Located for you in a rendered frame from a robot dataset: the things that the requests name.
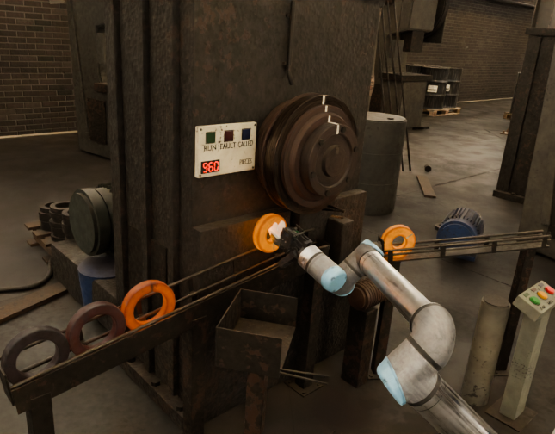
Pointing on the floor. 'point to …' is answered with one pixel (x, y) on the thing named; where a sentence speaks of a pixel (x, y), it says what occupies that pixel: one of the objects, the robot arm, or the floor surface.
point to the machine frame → (142, 19)
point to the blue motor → (461, 228)
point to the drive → (87, 244)
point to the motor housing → (360, 331)
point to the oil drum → (381, 161)
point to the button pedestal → (524, 359)
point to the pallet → (51, 226)
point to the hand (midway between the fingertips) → (270, 228)
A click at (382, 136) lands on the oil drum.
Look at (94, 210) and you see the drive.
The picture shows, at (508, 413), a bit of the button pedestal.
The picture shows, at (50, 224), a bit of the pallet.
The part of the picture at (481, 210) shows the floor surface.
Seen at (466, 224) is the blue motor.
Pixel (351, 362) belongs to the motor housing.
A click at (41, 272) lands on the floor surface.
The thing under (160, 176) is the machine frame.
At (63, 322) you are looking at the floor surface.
